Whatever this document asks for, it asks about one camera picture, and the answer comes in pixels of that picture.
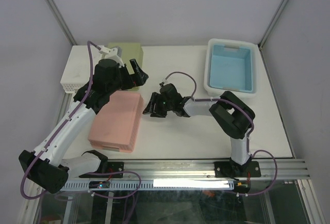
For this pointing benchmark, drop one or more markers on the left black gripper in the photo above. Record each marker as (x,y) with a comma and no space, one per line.
(141,80)

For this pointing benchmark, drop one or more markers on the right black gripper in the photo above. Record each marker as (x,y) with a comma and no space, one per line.
(155,98)

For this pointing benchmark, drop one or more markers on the green perforated basket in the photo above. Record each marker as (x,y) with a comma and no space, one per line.
(130,51)

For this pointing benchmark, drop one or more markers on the pink perforated basket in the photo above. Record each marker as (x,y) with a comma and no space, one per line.
(116,125)

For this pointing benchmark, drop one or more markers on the white perforated basket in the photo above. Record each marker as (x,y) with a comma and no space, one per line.
(77,70)

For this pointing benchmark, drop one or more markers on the white bottom basket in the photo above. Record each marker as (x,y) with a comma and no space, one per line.
(232,43)

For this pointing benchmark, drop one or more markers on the blue basket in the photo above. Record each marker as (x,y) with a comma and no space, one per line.
(231,68)

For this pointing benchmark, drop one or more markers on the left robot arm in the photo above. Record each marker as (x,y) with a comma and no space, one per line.
(45,165)

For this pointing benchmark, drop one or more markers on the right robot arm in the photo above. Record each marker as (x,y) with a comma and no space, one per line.
(233,116)

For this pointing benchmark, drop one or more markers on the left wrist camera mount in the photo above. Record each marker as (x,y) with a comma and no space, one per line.
(113,54)

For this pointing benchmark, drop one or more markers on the aluminium mounting rail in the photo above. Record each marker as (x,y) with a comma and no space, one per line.
(286,169)

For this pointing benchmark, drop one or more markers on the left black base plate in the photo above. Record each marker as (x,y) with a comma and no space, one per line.
(109,169)

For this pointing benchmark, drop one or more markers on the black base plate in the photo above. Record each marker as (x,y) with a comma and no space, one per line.
(109,169)
(232,170)

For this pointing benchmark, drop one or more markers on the white slotted cable duct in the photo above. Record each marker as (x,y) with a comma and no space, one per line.
(157,184)

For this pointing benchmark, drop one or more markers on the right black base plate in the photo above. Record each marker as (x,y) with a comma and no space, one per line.
(232,170)

